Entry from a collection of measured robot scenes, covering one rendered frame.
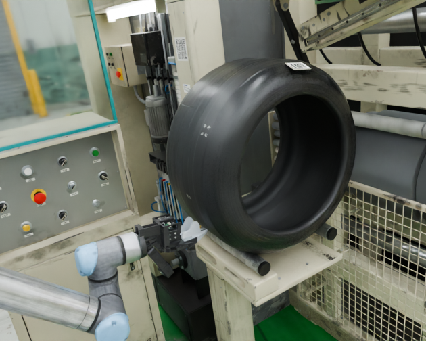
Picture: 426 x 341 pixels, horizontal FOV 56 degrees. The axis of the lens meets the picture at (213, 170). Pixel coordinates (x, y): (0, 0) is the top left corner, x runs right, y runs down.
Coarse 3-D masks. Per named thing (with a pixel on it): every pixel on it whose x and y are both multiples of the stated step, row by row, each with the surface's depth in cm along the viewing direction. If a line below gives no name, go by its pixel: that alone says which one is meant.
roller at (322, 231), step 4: (324, 224) 130; (320, 228) 130; (324, 228) 129; (328, 228) 128; (332, 228) 128; (316, 232) 131; (320, 232) 130; (324, 232) 128; (328, 232) 127; (332, 232) 128; (336, 232) 129; (324, 236) 129; (328, 236) 128; (332, 236) 128
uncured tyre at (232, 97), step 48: (192, 96) 112; (240, 96) 99; (288, 96) 103; (336, 96) 113; (192, 144) 103; (240, 144) 99; (288, 144) 145; (336, 144) 133; (192, 192) 106; (240, 192) 102; (288, 192) 146; (336, 192) 123; (240, 240) 109; (288, 240) 117
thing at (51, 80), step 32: (0, 0) 121; (32, 0) 126; (64, 0) 130; (0, 32) 123; (32, 32) 128; (64, 32) 133; (96, 32) 137; (0, 64) 125; (32, 64) 130; (64, 64) 135; (96, 64) 141; (0, 96) 127; (32, 96) 132; (64, 96) 138; (96, 96) 143; (0, 128) 130; (32, 128) 135; (64, 128) 140
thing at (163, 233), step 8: (160, 216) 110; (168, 216) 110; (152, 224) 105; (160, 224) 105; (168, 224) 106; (176, 224) 105; (136, 232) 104; (144, 232) 102; (152, 232) 104; (160, 232) 105; (168, 232) 104; (176, 232) 107; (144, 240) 102; (152, 240) 105; (160, 240) 106; (168, 240) 105; (176, 240) 108; (144, 248) 102; (160, 248) 107; (168, 248) 106; (144, 256) 103
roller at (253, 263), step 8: (208, 232) 137; (216, 240) 133; (224, 248) 129; (232, 248) 125; (240, 256) 122; (248, 256) 119; (256, 256) 118; (248, 264) 118; (256, 264) 116; (264, 264) 115; (256, 272) 116; (264, 272) 115
